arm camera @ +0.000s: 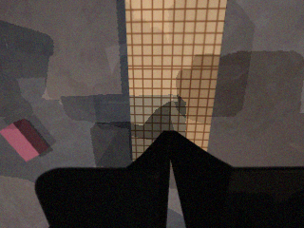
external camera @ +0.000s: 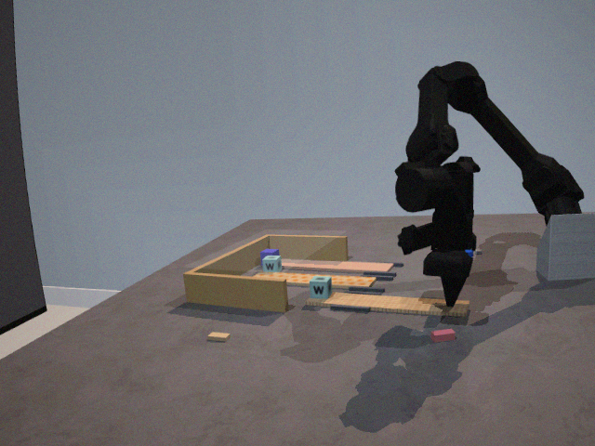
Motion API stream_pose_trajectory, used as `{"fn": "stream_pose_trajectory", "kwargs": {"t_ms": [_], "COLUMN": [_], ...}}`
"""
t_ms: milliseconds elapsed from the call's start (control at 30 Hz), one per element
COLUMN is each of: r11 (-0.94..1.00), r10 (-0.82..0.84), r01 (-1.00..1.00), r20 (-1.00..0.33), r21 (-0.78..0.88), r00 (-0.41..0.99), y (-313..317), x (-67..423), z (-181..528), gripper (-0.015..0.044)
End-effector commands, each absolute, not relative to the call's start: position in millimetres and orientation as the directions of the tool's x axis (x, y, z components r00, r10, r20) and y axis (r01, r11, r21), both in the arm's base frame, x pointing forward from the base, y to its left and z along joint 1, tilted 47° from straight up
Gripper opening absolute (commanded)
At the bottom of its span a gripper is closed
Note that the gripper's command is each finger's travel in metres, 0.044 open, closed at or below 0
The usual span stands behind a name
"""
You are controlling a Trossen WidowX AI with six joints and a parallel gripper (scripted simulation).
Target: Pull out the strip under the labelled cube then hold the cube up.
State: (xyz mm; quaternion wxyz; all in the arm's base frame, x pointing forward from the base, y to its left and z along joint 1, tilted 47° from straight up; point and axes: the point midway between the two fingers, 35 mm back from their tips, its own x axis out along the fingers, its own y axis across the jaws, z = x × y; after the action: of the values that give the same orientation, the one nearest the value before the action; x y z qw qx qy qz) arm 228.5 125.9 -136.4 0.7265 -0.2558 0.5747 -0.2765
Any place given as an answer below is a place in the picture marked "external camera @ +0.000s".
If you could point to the small tan flat block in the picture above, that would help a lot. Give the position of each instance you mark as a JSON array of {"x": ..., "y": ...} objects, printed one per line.
[{"x": 219, "y": 337}]

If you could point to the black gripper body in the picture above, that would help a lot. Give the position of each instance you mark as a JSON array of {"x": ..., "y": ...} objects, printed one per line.
[{"x": 455, "y": 232}]

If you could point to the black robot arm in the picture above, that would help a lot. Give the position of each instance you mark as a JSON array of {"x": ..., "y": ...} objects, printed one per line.
[{"x": 424, "y": 184}]

